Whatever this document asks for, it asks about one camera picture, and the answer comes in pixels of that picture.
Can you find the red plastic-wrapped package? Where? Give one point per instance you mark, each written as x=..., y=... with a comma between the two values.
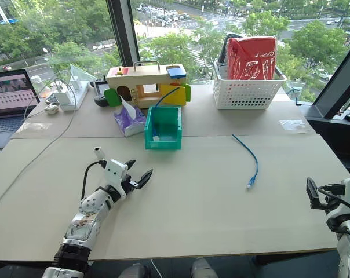
x=251, y=58

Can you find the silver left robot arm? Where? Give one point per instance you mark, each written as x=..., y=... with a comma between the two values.
x=89, y=205

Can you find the clear plastic sheet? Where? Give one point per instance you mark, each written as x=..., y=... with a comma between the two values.
x=79, y=74

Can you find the green plastic bin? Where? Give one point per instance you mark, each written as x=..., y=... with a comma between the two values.
x=163, y=143

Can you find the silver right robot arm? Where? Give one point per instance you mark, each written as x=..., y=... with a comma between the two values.
x=349, y=249

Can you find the wooden latch toy box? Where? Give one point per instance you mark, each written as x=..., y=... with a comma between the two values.
x=146, y=76

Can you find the white plastic bottle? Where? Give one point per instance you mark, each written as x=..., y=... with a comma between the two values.
x=36, y=85

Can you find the dark slanted window frame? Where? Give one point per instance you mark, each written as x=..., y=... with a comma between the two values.
x=335, y=87

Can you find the white plug connector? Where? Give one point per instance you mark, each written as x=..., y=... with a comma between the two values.
x=98, y=152

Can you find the white perforated plastic basket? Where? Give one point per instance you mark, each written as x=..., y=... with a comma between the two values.
x=244, y=92

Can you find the white power strip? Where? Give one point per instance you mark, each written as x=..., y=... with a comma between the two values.
x=76, y=98

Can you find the dark window frame post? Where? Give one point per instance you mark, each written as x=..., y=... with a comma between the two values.
x=123, y=32

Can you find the white charger block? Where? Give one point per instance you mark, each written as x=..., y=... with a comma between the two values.
x=61, y=95

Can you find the open laptop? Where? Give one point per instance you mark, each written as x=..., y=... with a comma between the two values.
x=7, y=92

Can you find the purple tissue pack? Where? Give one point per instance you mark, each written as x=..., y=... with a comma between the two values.
x=131, y=121

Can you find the black remote controller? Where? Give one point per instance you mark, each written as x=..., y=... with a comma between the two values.
x=100, y=91

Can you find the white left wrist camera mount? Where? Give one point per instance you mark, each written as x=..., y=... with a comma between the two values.
x=114, y=171

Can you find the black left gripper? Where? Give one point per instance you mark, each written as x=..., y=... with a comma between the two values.
x=129, y=182

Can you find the small white earbud case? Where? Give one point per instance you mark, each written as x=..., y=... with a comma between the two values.
x=51, y=109

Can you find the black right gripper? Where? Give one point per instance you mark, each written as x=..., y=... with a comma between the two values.
x=320, y=205

